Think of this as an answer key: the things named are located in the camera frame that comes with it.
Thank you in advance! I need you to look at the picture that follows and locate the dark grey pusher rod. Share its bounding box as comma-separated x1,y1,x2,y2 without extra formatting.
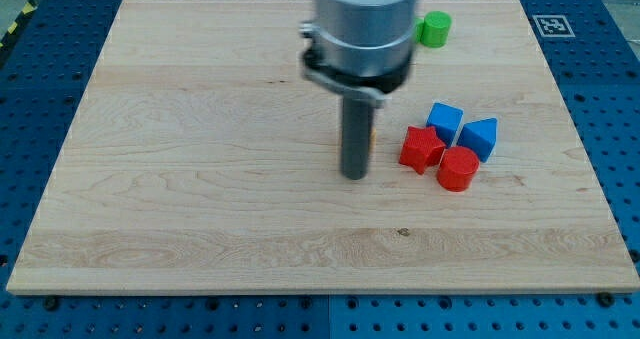
340,97,374,180

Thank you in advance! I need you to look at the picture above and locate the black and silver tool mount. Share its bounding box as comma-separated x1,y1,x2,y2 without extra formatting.
299,21,413,109

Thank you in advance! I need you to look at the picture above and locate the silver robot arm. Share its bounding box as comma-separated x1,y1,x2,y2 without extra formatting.
299,0,417,180

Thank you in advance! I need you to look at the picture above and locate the green block behind arm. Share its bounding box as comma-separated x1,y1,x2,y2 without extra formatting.
414,18,424,43

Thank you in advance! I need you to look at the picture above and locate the yellow block behind rod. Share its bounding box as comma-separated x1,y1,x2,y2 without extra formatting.
370,128,377,147

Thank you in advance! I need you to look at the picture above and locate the red star block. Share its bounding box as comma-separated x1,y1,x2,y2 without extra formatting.
399,126,446,175

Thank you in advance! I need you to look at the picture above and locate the blue cube block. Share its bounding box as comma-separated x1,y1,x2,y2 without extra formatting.
425,102,464,147

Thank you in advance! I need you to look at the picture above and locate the green cylinder block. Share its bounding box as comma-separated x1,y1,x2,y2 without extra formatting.
420,11,452,48

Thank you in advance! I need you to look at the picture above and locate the red cylinder block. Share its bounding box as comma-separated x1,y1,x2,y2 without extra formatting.
436,146,480,192

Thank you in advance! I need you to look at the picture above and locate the blue triangle block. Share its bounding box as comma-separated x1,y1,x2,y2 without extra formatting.
457,118,498,162

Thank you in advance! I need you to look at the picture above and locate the white fiducial marker tag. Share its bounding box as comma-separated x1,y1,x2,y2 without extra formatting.
533,14,575,38

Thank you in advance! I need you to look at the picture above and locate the yellow black hazard tape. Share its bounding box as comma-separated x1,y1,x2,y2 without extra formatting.
1,0,38,50

